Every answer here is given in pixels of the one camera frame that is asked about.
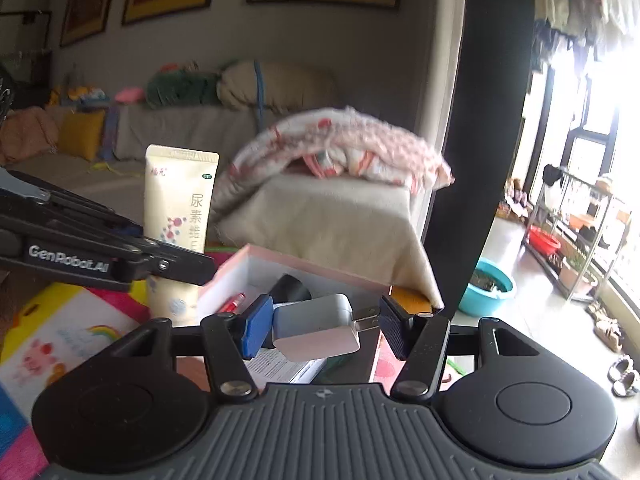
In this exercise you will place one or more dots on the red plastic basin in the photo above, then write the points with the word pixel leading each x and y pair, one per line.
pixel 542 241

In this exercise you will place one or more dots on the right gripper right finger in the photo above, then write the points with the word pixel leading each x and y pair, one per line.
pixel 421 342

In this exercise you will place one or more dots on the colourful cartoon play mat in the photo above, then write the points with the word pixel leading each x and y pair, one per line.
pixel 61 326

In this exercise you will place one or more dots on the pink cardboard box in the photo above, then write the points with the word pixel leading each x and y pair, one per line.
pixel 252 271

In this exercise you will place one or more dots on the cream lotion tube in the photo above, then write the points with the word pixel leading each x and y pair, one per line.
pixel 178 190

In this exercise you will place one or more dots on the beige pillow with blue strap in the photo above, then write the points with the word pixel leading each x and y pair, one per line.
pixel 281 87

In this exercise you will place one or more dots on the pink floral blanket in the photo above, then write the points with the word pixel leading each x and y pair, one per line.
pixel 331 142

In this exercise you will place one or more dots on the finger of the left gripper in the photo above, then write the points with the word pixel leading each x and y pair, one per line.
pixel 137 258
pixel 31 206

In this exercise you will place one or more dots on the black funnel nozzle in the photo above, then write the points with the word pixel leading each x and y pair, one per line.
pixel 289 289

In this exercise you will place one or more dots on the green plush pillow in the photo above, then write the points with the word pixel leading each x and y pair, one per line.
pixel 178 88

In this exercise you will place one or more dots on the yellow cushion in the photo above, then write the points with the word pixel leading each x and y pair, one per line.
pixel 81 134

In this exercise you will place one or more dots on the red cigarette lighter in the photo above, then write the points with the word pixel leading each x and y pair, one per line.
pixel 233 304

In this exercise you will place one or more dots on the beige covered sofa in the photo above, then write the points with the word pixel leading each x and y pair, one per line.
pixel 317 185

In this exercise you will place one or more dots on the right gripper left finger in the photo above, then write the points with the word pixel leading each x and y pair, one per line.
pixel 229 340

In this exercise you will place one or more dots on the metal balcony shelf rack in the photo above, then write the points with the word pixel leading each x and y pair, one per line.
pixel 586 217

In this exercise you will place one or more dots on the blue plastic basin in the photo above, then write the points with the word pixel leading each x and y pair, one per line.
pixel 488 289

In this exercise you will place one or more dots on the white usb wall charger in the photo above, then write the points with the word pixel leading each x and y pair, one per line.
pixel 320 328

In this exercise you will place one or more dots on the potted green plant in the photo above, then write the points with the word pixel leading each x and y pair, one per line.
pixel 570 276

